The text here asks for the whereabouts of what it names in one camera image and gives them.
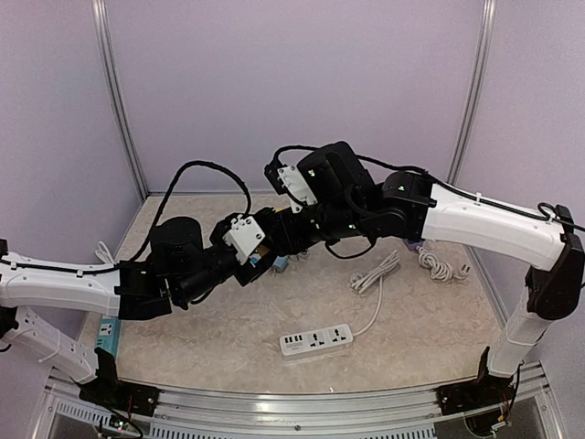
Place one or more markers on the teal power strip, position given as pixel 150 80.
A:
pixel 108 335

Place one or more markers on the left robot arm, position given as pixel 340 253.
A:
pixel 172 268

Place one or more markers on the white power strip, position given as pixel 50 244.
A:
pixel 316 341

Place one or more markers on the purple power strip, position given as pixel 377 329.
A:
pixel 413 245

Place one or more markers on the yellow cube socket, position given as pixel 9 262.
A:
pixel 260 252

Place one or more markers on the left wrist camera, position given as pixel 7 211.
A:
pixel 241 232

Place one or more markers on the light blue charger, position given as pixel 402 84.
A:
pixel 280 264

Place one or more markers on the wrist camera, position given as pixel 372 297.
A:
pixel 241 232
pixel 288 180

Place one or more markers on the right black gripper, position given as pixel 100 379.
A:
pixel 291 240

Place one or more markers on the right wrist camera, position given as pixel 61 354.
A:
pixel 288 180

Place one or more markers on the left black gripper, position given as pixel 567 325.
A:
pixel 252 273

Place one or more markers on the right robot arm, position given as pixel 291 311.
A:
pixel 334 197

